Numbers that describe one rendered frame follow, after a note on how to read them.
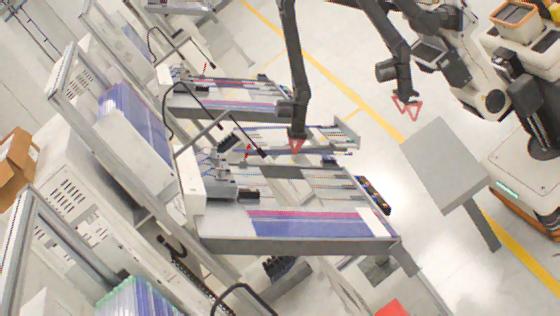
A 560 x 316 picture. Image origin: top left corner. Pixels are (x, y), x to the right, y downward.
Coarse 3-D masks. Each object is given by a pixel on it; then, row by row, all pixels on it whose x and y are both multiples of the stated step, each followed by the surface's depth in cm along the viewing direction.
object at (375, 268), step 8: (296, 160) 320; (304, 160) 321; (368, 256) 365; (376, 256) 349; (384, 256) 351; (392, 256) 352; (360, 264) 364; (368, 264) 360; (376, 264) 356; (384, 264) 351; (392, 264) 347; (368, 272) 355; (376, 272) 351; (384, 272) 347; (368, 280) 349; (376, 280) 346
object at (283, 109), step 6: (300, 96) 273; (306, 96) 273; (276, 102) 277; (282, 102) 274; (288, 102) 275; (294, 102) 275; (300, 102) 274; (306, 102) 274; (276, 108) 277; (282, 108) 274; (288, 108) 275; (276, 114) 276; (282, 114) 275; (288, 114) 275
